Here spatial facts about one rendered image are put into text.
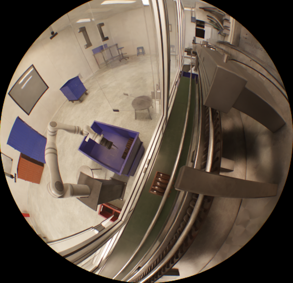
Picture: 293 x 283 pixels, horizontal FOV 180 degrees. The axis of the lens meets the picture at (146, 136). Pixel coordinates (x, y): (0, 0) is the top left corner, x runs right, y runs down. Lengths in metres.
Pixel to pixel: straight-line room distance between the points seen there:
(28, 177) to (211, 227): 3.24
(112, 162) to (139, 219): 0.72
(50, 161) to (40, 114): 3.41
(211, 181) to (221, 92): 0.16
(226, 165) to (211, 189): 0.22
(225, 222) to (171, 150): 0.43
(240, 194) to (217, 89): 0.20
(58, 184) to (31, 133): 2.17
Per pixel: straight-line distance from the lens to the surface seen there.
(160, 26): 0.45
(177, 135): 0.52
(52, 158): 0.62
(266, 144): 0.44
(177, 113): 0.62
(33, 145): 2.72
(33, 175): 3.12
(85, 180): 0.80
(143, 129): 1.34
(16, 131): 2.64
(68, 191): 0.63
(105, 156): 1.10
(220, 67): 0.19
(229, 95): 0.22
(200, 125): 0.34
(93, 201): 0.76
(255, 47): 0.82
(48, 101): 3.98
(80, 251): 0.39
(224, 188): 0.17
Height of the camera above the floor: 1.13
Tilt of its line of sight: 62 degrees down
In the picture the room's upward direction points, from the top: 16 degrees counter-clockwise
